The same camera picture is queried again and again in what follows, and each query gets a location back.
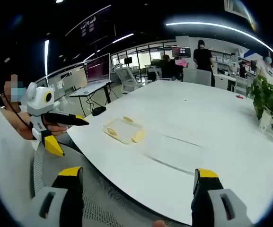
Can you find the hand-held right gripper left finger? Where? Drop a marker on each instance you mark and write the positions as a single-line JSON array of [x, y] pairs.
[[67, 203]]

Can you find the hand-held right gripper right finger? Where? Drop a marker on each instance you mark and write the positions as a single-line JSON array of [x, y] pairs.
[[205, 203]]

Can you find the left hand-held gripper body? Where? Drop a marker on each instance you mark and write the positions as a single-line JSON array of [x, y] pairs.
[[38, 101]]

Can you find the clear lid with yellow clips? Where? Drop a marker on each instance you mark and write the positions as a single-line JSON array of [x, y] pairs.
[[124, 130]]

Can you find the person's left hand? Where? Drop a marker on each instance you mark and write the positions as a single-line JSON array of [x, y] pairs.
[[57, 129]]

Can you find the person's right hand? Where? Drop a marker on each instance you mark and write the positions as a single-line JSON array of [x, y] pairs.
[[159, 224]]

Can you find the small black pouch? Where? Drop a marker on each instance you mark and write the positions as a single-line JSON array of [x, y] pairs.
[[99, 111]]

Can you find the white standing desk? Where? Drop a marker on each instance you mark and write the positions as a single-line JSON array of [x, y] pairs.
[[89, 91]]

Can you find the short ceiling light strip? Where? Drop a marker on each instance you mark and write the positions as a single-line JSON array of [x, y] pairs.
[[123, 38], [46, 55]]

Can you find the person in white shirt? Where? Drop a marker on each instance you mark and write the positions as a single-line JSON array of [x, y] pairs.
[[6, 153]]

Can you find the large computer monitor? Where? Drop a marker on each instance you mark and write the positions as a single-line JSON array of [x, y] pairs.
[[98, 69]]

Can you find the white office chair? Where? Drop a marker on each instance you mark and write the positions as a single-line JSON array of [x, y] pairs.
[[197, 76], [129, 79]]

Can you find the white plant pot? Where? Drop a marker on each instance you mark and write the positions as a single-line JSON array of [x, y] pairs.
[[266, 121]]

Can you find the small red item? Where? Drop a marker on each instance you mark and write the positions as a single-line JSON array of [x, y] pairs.
[[240, 96]]

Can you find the green leafy plant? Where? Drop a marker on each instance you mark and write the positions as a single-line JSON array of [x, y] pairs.
[[268, 97]]

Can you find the small dark monitor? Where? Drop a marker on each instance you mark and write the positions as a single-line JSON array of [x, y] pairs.
[[181, 51]]

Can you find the long curved ceiling light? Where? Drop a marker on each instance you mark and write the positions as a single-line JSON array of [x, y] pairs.
[[221, 27]]

